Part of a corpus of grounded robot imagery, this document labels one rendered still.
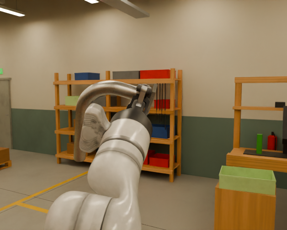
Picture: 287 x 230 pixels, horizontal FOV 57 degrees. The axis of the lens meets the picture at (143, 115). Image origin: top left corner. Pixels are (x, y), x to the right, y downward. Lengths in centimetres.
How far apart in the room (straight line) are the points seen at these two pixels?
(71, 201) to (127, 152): 10
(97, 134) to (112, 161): 9
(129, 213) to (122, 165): 7
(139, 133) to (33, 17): 796
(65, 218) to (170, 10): 576
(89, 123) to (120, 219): 18
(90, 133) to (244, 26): 517
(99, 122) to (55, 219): 17
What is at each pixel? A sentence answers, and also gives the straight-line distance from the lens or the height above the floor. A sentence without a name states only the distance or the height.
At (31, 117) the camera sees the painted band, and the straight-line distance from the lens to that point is 828.
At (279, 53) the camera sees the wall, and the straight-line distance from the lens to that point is 538.
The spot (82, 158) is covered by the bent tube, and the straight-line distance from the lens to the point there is 70.
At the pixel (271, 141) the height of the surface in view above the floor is 88.
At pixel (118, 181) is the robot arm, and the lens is 34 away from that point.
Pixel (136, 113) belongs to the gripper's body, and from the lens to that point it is 44.
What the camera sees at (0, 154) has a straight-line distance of 686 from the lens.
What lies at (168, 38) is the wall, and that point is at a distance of 584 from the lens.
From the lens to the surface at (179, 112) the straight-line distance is 549.
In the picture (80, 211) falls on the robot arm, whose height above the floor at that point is 167.
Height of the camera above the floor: 179
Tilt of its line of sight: 5 degrees down
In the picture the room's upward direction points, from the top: straight up
